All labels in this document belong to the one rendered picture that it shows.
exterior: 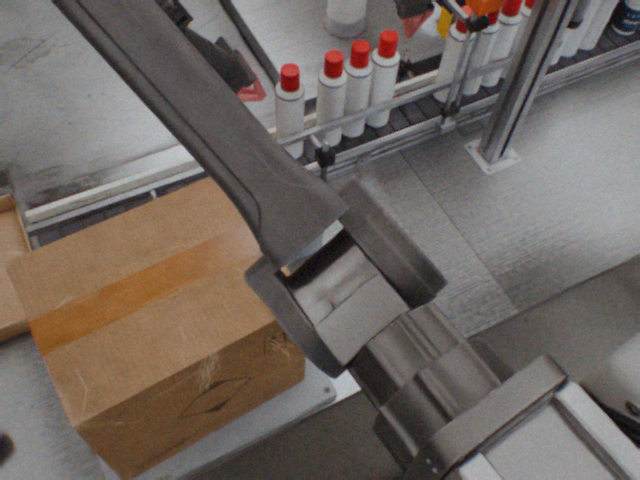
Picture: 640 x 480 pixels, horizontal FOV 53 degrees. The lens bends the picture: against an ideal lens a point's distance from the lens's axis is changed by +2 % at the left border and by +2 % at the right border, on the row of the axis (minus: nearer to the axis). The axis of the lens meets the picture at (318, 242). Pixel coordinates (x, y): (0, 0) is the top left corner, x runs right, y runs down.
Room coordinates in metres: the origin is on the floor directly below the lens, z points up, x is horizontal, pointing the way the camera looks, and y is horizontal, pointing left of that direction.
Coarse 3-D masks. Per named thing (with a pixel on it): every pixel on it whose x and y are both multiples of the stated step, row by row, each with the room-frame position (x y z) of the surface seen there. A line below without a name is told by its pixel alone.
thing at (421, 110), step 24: (600, 48) 1.17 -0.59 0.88; (552, 72) 1.08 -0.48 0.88; (432, 96) 0.98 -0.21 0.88; (480, 96) 0.99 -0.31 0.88; (408, 120) 0.91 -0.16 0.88; (312, 144) 0.83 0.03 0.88; (360, 144) 0.84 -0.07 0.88; (192, 168) 0.75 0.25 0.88; (168, 192) 0.69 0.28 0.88; (96, 216) 0.62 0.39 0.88; (48, 240) 0.56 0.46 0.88
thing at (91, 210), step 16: (496, 64) 1.00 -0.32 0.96; (448, 80) 0.94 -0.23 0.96; (400, 96) 0.89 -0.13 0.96; (416, 96) 0.90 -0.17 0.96; (368, 112) 0.84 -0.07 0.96; (320, 128) 0.80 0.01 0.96; (288, 144) 0.76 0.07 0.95; (176, 176) 0.66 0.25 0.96; (192, 176) 0.67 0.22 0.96; (128, 192) 0.62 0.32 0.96; (144, 192) 0.62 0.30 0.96; (80, 208) 0.58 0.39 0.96; (96, 208) 0.58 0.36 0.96; (48, 224) 0.54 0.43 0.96; (64, 224) 0.55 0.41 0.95
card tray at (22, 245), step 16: (0, 208) 0.65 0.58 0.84; (16, 208) 0.66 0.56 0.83; (0, 224) 0.62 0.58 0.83; (16, 224) 0.62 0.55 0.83; (0, 240) 0.58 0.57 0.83; (16, 240) 0.59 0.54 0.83; (0, 256) 0.55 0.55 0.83; (16, 256) 0.55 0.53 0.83; (0, 272) 0.52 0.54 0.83; (0, 288) 0.49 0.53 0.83; (0, 304) 0.46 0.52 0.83; (16, 304) 0.46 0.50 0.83; (0, 320) 0.43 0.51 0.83; (16, 320) 0.42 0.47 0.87; (0, 336) 0.40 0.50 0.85
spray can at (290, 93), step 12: (288, 72) 0.80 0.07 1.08; (288, 84) 0.79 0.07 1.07; (300, 84) 0.81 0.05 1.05; (276, 96) 0.79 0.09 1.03; (288, 96) 0.79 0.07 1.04; (300, 96) 0.79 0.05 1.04; (276, 108) 0.80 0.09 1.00; (288, 108) 0.78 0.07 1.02; (300, 108) 0.79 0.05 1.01; (276, 120) 0.80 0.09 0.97; (288, 120) 0.78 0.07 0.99; (300, 120) 0.79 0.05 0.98; (276, 132) 0.80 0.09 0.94; (288, 132) 0.78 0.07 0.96; (300, 144) 0.79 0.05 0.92; (300, 156) 0.79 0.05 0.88
